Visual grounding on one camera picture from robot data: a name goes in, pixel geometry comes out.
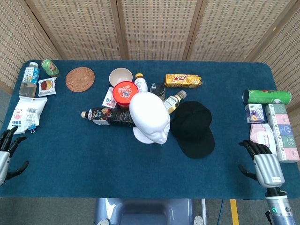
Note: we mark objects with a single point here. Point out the red instant noodle tub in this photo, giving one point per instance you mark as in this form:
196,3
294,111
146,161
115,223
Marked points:
124,91

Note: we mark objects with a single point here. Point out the blue tablecloth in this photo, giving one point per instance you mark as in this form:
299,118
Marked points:
93,159

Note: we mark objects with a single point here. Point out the pink tissue pack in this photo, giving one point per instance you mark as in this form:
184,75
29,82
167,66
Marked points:
261,136

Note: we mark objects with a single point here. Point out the small yellow-liquid bottle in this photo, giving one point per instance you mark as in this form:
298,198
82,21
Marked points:
172,100

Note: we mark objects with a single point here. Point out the green chips can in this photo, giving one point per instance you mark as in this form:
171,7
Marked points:
267,96

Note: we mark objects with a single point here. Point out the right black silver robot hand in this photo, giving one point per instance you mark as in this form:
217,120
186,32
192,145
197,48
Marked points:
268,167

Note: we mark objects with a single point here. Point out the white plastic bag pack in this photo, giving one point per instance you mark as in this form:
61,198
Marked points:
25,112

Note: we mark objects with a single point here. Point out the dark tea plastic bottle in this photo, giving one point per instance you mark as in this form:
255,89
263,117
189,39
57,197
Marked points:
110,117

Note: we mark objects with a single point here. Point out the long pastel multicolour box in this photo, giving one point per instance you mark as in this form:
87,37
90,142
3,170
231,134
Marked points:
283,133

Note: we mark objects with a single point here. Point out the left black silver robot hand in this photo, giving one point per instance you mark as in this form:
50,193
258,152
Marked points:
4,161

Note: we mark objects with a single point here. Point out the yellow biscuit pack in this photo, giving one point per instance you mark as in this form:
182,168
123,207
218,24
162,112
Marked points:
182,80

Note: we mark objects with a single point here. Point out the round woven rattan coaster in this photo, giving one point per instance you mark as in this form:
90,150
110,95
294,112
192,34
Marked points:
80,79

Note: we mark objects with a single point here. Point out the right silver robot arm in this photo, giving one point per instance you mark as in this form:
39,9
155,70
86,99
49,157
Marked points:
280,208

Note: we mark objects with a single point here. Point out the green matryoshka doll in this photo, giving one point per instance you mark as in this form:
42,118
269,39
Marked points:
50,68

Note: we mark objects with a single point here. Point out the white bottle with yellow cap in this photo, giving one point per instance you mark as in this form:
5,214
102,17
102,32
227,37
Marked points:
141,84

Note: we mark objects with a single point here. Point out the blue round object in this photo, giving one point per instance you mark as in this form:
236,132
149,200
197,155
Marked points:
29,79

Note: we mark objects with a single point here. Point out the beige ceramic bowl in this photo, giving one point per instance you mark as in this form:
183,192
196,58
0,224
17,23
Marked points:
120,75

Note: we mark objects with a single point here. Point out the blue binder clip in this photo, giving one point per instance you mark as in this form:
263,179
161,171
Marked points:
32,127

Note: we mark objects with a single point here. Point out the white printed paper packet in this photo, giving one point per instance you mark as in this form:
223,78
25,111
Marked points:
108,99

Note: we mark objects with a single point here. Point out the clear glass jar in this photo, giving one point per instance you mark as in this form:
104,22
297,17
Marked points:
157,90

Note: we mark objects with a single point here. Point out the white foam mannequin head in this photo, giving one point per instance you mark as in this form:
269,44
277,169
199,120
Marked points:
148,114

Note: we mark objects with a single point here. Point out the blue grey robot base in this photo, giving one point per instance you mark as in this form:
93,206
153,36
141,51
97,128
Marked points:
145,212

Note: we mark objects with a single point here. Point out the black baseball cap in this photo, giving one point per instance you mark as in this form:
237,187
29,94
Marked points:
192,129

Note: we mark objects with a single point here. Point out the woven wooden folding screen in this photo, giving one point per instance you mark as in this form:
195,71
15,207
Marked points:
154,28

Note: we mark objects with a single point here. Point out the small purple white box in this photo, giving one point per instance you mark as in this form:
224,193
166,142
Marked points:
255,113

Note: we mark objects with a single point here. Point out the white bun snack packet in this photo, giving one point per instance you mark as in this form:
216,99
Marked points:
47,86

